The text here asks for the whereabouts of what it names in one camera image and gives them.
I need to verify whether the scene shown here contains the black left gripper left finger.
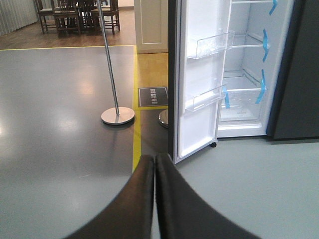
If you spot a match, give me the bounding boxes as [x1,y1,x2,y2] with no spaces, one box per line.
[67,155,155,239]

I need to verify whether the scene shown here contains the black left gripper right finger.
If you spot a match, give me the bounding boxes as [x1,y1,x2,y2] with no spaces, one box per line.
[156,154,257,239]

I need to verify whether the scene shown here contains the dark grey closed fridge door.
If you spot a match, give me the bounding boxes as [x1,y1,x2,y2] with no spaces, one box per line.
[267,0,319,140]

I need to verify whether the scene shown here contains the open fridge with shelves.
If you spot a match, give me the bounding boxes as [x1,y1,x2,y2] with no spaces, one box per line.
[218,0,295,138]

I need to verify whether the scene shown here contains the silver stanchion pole with base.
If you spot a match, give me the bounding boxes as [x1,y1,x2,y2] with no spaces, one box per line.
[97,0,135,125]

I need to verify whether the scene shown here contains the clear lower door bin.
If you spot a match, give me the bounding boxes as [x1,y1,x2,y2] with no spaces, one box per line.
[184,85,226,112]

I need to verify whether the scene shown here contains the clear door bin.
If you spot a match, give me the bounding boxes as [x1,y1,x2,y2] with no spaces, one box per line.
[184,85,226,112]
[187,30,235,59]

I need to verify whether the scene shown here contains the dark floor sign mat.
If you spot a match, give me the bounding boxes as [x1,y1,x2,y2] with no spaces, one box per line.
[139,87,168,107]

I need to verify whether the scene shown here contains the clear upper door bin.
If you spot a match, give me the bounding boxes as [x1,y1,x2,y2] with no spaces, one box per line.
[187,30,235,59]

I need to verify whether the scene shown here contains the white panelled cabinet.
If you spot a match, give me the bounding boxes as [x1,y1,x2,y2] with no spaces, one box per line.
[134,0,168,54]

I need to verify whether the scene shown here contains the wooden dining chair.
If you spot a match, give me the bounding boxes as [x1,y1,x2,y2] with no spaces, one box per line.
[90,0,121,35]
[51,0,81,36]

